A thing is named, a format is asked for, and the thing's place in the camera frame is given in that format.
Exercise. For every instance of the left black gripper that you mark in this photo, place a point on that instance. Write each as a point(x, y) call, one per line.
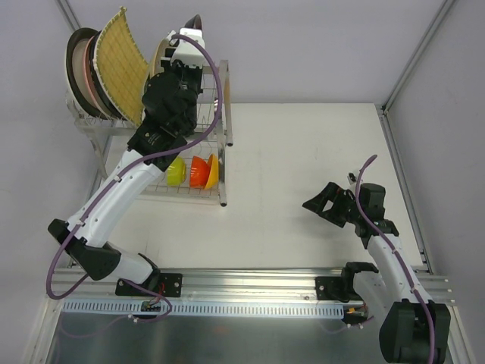
point(186, 70)

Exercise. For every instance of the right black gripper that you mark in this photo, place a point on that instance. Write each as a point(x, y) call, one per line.
point(342, 207)

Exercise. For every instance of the beige oval floral plate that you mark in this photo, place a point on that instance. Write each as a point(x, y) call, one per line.
point(155, 66)

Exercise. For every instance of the cream plate with red rim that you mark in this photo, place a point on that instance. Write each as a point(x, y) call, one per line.
point(194, 22)

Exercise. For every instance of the yellow woven bamboo mat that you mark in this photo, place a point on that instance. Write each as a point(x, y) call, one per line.
point(121, 68)

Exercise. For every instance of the cream plate dark patterned rim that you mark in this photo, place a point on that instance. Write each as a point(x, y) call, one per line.
point(105, 101)

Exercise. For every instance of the pink and cream floral plate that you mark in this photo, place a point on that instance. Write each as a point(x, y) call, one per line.
point(94, 96)

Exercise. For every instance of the cream plate with metallic rim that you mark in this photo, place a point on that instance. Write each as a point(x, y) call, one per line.
point(74, 61)

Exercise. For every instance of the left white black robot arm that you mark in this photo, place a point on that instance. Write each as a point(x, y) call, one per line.
point(170, 102)

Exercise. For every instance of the steel two-tier dish rack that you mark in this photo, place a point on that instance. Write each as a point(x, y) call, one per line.
point(109, 140)

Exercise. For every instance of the lime green bowl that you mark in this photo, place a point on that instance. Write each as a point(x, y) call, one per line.
point(176, 172)

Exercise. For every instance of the red orange bowl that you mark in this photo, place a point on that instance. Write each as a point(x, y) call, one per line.
point(199, 172)

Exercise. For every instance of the yellow orange bowl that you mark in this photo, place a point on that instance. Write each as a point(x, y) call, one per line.
point(213, 172)

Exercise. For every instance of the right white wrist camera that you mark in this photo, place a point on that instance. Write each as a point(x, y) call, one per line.
point(352, 178)

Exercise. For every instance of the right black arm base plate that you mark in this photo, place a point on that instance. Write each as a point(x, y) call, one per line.
point(329, 288)

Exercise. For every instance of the aluminium mounting rail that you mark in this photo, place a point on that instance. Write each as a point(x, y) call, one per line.
point(242, 286)

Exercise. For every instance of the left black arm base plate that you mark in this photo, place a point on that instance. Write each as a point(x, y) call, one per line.
point(166, 282)

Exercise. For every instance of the white slotted cable duct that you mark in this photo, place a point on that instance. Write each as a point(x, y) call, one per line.
point(212, 309)

